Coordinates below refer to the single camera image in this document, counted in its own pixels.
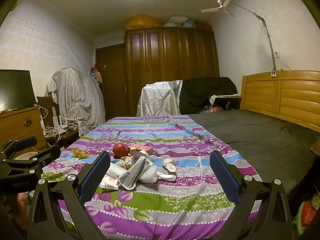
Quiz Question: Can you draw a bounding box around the black cloth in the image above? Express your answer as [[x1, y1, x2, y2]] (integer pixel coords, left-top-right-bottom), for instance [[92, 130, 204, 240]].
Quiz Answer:
[[180, 76, 238, 115]]

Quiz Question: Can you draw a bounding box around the wooden headboard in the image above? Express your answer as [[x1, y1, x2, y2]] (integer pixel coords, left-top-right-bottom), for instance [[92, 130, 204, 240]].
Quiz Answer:
[[239, 70, 320, 132]]

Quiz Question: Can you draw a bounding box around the pink packet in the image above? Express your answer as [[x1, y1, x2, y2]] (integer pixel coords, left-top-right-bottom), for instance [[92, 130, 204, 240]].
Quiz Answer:
[[129, 145, 157, 156]]

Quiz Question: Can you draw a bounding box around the red and green plastic item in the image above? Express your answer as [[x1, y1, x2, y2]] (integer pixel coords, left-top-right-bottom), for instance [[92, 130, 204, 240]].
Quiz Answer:
[[292, 195, 320, 236]]

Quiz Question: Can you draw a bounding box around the black monitor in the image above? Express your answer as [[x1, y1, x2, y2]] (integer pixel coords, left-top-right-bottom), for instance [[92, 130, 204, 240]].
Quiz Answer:
[[0, 69, 37, 111]]

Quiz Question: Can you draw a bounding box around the white router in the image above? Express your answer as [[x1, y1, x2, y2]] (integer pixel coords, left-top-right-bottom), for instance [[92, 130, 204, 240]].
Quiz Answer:
[[49, 106, 69, 132]]

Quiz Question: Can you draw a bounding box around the colourful hanging bag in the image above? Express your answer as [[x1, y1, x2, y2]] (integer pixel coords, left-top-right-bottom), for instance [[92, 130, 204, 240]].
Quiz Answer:
[[89, 65, 103, 83]]

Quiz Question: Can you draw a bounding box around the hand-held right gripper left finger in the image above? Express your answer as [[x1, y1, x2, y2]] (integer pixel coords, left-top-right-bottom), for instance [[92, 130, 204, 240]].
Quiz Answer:
[[26, 151, 112, 240]]

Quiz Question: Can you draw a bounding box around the white cable tangle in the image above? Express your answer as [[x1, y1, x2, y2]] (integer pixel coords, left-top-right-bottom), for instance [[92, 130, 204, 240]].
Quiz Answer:
[[37, 104, 81, 143]]

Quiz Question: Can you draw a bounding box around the striped floral bed sheet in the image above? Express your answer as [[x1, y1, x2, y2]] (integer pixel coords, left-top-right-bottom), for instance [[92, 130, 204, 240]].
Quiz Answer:
[[41, 114, 263, 240]]

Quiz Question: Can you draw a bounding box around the brown wooden wardrobe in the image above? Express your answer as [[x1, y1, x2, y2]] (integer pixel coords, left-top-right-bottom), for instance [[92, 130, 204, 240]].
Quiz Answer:
[[124, 27, 220, 117]]

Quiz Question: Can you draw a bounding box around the orange storage bag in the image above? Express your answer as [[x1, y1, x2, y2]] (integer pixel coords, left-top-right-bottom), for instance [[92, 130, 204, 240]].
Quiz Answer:
[[124, 14, 164, 30]]

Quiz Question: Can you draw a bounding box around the crumpled printed paper bag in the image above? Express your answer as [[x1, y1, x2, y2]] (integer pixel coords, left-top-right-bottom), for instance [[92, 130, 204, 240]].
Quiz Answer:
[[117, 152, 157, 190]]

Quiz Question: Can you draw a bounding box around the dark wooden door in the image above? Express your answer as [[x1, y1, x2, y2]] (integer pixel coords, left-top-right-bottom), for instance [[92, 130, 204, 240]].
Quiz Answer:
[[95, 43, 129, 120]]

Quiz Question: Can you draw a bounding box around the dark wooden chair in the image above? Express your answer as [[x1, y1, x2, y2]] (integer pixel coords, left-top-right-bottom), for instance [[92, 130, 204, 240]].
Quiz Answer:
[[37, 94, 79, 148]]

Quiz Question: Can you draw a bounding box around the orange snack wrapper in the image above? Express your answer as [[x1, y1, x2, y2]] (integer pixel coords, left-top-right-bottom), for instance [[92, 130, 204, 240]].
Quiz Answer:
[[72, 147, 90, 159]]

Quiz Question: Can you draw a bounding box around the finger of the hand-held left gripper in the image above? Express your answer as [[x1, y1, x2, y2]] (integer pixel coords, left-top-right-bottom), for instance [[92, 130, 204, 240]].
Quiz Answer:
[[0, 136, 38, 159], [5, 145, 62, 178]]

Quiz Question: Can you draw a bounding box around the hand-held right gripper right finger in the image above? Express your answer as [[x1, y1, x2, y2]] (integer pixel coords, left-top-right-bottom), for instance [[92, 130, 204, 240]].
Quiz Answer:
[[209, 151, 293, 240]]

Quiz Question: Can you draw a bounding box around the grey striped cloth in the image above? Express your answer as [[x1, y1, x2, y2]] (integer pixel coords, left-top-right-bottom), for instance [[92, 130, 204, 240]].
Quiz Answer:
[[46, 67, 107, 135]]

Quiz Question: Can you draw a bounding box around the white label packet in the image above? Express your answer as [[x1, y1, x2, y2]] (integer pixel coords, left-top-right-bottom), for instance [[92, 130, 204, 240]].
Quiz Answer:
[[100, 175, 120, 190]]

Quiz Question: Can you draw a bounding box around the red apple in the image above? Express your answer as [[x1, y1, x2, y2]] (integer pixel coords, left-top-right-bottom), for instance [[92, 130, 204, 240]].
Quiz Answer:
[[112, 143, 129, 159]]

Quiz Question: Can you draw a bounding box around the wooden dresser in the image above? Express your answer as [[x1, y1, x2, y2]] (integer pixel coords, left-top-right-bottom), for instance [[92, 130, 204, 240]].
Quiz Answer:
[[0, 106, 47, 150]]

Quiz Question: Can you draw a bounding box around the white storage bag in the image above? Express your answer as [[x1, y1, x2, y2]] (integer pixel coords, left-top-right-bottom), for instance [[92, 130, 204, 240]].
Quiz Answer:
[[164, 16, 187, 28]]

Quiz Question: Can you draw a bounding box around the white ceiling fan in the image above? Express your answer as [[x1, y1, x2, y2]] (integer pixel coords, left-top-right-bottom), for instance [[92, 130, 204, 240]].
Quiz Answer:
[[201, 0, 236, 18]]

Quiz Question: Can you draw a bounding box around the dark grey bed sheet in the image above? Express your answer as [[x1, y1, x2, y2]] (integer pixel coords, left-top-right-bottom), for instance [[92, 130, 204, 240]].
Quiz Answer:
[[187, 109, 320, 195]]

